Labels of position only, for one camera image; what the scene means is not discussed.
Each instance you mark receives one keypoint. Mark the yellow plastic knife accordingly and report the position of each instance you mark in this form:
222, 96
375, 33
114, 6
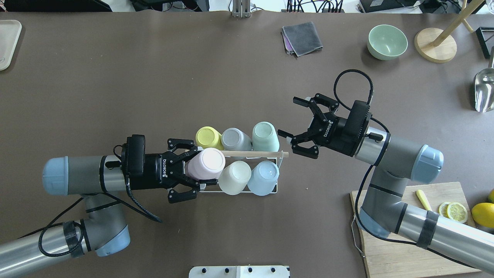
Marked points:
423, 199

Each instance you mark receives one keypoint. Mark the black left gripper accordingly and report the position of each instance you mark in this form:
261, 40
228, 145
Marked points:
157, 171

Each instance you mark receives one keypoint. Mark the aluminium frame post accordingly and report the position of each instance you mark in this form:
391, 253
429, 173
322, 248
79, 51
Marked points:
241, 8

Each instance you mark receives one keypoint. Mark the pink plastic cup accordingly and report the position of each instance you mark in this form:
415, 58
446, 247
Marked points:
206, 165

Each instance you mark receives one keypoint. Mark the white wire cup rack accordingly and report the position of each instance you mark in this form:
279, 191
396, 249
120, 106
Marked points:
252, 158

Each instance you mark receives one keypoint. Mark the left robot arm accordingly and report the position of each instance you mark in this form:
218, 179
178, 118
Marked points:
105, 185

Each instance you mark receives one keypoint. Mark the grey folded cloth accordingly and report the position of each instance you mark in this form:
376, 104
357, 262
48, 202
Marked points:
301, 39

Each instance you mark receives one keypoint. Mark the grey plastic cup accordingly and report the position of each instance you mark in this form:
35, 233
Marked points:
235, 140

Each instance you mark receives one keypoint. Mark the cream plastic tray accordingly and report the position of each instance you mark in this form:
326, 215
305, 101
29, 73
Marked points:
9, 34

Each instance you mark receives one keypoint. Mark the light blue plastic cup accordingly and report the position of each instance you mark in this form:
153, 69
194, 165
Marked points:
264, 178

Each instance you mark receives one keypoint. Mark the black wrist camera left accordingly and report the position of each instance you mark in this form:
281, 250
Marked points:
133, 157

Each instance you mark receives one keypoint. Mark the white plastic cup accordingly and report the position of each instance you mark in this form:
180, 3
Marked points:
235, 177

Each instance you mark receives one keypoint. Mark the yellow plastic cup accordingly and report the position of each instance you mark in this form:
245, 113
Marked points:
207, 137

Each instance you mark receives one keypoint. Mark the mint green bowl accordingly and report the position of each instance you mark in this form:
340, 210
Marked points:
386, 42

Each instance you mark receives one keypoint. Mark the wooden cutting board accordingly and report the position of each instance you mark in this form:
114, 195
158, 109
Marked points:
393, 260

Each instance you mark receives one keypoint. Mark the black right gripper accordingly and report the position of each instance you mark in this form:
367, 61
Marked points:
329, 129

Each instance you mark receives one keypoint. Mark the mint green plastic cup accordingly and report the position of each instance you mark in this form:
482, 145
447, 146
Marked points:
264, 137

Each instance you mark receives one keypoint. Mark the metal scoop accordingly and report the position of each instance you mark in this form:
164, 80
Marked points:
484, 86

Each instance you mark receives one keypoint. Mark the wooden mug tree stand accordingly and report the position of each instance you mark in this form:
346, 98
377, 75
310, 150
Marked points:
436, 45

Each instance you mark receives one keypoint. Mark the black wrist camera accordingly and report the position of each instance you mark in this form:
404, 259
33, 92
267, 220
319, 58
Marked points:
356, 123
133, 157

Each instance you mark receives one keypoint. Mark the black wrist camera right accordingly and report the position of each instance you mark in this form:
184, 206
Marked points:
356, 123

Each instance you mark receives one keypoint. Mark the lemon slice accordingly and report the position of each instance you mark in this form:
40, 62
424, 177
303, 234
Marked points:
443, 209
456, 211

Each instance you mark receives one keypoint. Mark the whole yellow lemon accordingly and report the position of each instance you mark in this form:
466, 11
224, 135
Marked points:
483, 214

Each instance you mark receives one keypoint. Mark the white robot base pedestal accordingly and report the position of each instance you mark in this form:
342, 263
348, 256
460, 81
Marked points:
248, 271

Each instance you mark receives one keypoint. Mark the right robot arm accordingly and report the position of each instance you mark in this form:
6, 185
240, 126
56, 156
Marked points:
397, 161

